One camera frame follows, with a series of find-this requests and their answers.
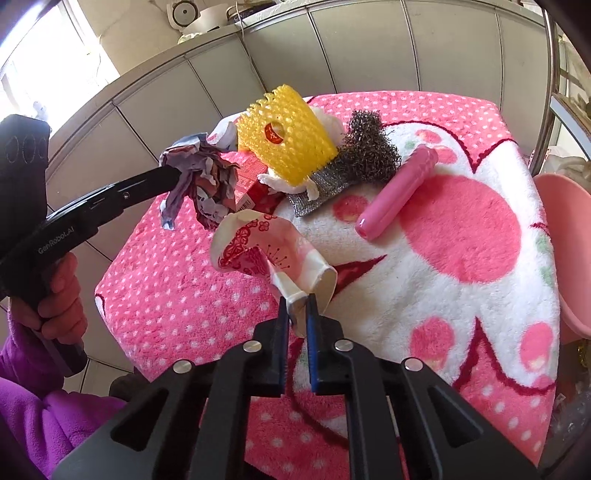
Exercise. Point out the knotted white plastic bag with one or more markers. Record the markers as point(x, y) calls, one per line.
point(295, 187)

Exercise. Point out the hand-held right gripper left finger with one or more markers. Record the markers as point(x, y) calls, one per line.
point(282, 332)

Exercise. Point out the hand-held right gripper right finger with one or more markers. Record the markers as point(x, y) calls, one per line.
point(314, 350)

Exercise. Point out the white printed wrapper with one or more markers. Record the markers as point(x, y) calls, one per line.
point(221, 134)

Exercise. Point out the pink plastic basin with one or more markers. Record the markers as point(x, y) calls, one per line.
point(568, 258)

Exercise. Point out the bright window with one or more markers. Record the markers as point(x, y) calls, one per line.
point(46, 60)

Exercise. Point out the white rice cooker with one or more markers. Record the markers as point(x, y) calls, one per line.
point(184, 11)

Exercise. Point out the silver scouring cloth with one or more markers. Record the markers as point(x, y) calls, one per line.
point(318, 194)

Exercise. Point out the person's left hand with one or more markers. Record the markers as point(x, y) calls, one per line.
point(64, 314)

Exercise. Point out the pink polka dot blanket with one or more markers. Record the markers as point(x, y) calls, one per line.
point(461, 230)

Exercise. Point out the translucent plastic bag ball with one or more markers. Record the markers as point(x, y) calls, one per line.
point(325, 122)

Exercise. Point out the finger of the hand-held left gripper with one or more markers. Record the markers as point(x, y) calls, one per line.
point(138, 187)

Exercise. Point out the purple white paper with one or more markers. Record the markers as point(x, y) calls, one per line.
point(207, 184)

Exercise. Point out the steel wool scrubber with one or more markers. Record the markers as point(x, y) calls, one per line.
point(369, 147)

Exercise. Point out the yellow foam fruit net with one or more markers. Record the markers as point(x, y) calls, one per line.
point(291, 134)

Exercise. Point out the pink plastic tube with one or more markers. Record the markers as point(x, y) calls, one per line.
point(397, 194)

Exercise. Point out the metal shelf rack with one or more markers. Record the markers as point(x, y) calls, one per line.
point(547, 92)

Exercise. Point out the crushed red floral paper cup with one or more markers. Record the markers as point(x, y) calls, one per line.
point(258, 240)

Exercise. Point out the red cardboard box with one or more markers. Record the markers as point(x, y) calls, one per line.
point(251, 184)

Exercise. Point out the person's left forearm purple sleeve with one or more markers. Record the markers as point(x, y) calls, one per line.
point(27, 415)

